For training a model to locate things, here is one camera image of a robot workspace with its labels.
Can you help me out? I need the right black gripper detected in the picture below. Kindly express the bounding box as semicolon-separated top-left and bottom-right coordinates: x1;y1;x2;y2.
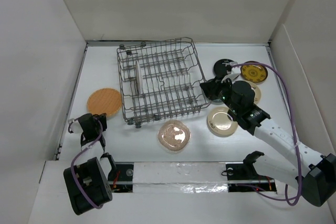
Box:
199;74;240;115

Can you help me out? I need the orange woven round plate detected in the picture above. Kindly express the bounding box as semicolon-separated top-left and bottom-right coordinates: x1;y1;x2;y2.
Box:
87;88;122;118

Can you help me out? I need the white plate with red characters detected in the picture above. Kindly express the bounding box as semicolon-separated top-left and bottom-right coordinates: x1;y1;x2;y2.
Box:
135;61;143;95

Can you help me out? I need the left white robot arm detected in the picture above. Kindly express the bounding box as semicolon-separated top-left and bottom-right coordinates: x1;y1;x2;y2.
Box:
63;113;117;216

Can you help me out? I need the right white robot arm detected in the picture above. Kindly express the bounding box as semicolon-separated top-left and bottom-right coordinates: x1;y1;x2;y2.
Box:
200;79;335;207

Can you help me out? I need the blue floral teal plate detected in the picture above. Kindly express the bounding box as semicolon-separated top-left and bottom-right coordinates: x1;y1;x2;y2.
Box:
207;97;223;104

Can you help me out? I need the black round plate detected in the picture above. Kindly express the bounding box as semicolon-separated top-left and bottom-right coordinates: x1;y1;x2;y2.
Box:
213;59;233;80

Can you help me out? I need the cream plate with gold centre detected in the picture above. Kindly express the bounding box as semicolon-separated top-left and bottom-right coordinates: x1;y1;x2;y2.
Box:
207;106;238;137

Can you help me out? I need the cream plate with black print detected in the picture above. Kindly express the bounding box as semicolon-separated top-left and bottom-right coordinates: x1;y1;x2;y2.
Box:
246;81;262;104

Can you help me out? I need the yellow and brown patterned plate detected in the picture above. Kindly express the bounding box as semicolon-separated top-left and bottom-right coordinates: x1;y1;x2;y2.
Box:
240;61;268;83

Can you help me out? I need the brown translucent square plate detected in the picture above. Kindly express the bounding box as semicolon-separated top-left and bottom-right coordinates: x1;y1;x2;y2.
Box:
157;120;191;153

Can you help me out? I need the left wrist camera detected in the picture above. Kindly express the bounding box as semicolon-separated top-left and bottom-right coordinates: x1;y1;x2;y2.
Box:
68;119;82;134

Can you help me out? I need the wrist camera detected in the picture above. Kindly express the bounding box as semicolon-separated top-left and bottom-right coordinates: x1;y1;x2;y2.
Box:
221;61;241;83
68;119;82;134

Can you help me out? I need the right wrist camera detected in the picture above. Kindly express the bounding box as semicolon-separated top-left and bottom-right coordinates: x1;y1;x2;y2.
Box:
221;61;241;83

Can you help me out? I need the grey wire dish rack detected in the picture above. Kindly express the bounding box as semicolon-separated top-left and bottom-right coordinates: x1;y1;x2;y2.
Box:
117;37;210;129

